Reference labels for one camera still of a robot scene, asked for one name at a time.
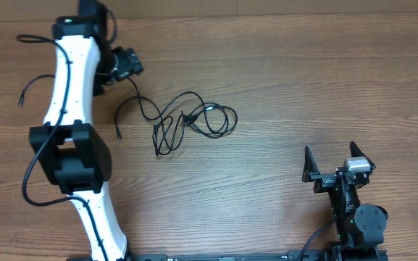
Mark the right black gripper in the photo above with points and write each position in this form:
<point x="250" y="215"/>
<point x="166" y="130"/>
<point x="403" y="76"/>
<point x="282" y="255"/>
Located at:
<point x="324" y="180"/>

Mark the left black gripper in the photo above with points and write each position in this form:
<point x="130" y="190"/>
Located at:
<point x="129" y="61"/>

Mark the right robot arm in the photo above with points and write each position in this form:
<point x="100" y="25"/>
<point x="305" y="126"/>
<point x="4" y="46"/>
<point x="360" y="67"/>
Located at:
<point x="360" y="227"/>

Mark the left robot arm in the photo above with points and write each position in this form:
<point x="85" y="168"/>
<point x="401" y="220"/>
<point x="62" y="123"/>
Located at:
<point x="71" y="153"/>

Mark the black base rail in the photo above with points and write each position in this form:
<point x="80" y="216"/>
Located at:
<point x="292" y="255"/>

